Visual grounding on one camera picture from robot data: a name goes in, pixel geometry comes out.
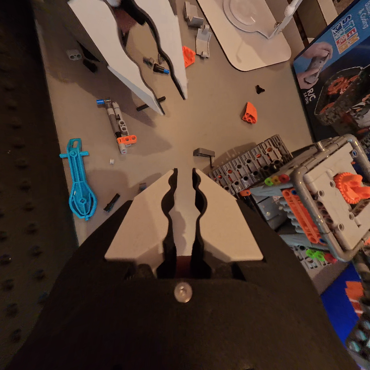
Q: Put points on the grey curved panel piece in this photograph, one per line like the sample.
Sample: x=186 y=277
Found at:
x=202 y=42

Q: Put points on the small black connector piece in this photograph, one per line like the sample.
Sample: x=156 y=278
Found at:
x=259 y=89

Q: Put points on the toy vehicle product box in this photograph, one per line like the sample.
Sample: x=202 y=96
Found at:
x=332 y=72

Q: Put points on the person's right hand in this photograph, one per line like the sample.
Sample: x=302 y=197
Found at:
x=184 y=267

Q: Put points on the black dimpled foam mat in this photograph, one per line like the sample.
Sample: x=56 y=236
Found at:
x=29 y=173

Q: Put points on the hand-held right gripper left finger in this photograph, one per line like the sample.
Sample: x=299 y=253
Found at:
x=135 y=231

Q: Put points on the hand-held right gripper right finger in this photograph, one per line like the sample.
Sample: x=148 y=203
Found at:
x=231 y=231

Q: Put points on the long black pin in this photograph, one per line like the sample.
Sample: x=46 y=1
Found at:
x=112 y=202

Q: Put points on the orange beam with black axle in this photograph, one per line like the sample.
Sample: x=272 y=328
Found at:
x=118 y=124

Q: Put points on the grey angular panel piece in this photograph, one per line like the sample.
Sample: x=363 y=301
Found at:
x=192 y=14

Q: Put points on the white book stand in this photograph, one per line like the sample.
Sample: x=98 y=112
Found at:
x=245 y=37

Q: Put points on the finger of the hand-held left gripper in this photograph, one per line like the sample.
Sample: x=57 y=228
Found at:
x=115 y=52
x=167 y=34

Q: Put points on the grey orange tracked toy vehicle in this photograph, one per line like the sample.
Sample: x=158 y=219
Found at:
x=318 y=188

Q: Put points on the orange curved brick piece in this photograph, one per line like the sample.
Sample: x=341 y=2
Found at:
x=250 y=112

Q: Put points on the orange pin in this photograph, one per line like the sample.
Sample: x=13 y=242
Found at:
x=188 y=56

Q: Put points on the black connector with blue pin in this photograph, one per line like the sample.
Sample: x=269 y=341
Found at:
x=160 y=68

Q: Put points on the teal plastic separator tool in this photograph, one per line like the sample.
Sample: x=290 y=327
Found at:
x=79 y=185

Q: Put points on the long black axle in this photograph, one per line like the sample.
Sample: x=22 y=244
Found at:
x=144 y=107

